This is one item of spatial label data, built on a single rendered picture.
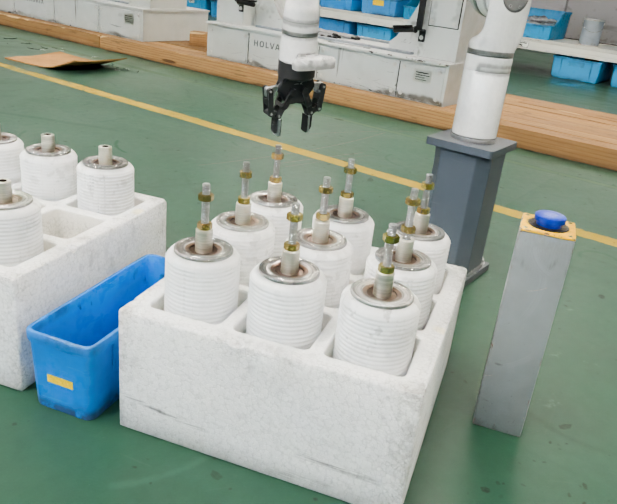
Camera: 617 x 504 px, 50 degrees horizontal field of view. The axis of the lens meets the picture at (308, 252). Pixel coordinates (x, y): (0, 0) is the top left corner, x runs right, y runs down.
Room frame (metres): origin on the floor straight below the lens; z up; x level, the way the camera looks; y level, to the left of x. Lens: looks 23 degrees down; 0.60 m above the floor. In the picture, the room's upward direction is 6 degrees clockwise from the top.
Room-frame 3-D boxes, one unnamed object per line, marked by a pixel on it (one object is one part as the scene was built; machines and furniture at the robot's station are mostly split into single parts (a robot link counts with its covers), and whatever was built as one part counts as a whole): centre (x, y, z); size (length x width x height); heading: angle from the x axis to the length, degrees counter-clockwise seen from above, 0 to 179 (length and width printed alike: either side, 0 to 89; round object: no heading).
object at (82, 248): (1.02, 0.51, 0.09); 0.39 x 0.39 x 0.18; 73
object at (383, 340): (0.71, -0.09, 0.16); 0.10 x 0.10 x 0.18
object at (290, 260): (0.74, 0.02, 0.26); 0.02 x 0.02 x 0.03
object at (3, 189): (0.87, 0.43, 0.26); 0.02 x 0.02 x 0.03
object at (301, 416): (0.85, -0.01, 0.09); 0.39 x 0.39 x 0.18; 73
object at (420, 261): (0.82, -0.13, 0.25); 0.08 x 0.08 x 0.01
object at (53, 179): (1.13, 0.48, 0.16); 0.10 x 0.10 x 0.18
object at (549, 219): (0.84, -0.31, 0.32); 0.04 x 0.04 x 0.02
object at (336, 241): (0.85, -0.01, 0.25); 0.08 x 0.08 x 0.01
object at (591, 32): (5.42, -1.97, 0.35); 0.16 x 0.15 x 0.19; 57
